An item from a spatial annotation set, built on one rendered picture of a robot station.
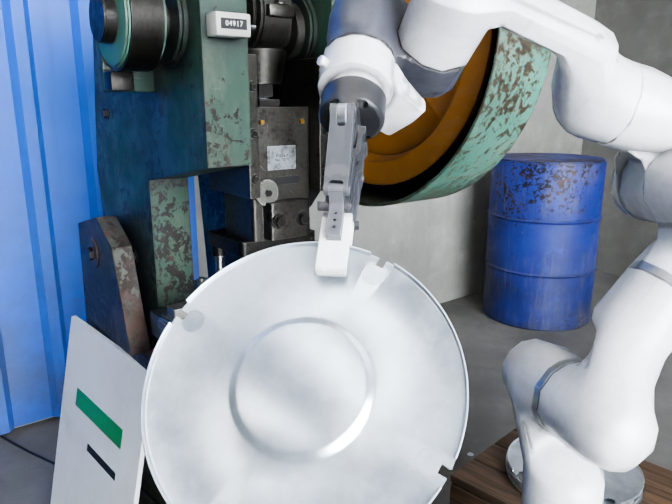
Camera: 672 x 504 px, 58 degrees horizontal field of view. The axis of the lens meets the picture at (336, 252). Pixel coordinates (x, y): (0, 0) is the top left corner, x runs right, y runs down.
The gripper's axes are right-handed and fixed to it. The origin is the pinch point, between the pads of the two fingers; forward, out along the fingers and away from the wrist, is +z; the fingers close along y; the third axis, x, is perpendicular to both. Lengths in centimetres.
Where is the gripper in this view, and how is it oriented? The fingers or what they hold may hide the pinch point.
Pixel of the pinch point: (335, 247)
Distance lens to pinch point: 60.6
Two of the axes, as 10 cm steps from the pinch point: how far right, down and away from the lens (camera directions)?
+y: -1.2, -5.1, -8.5
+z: -1.1, 8.6, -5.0
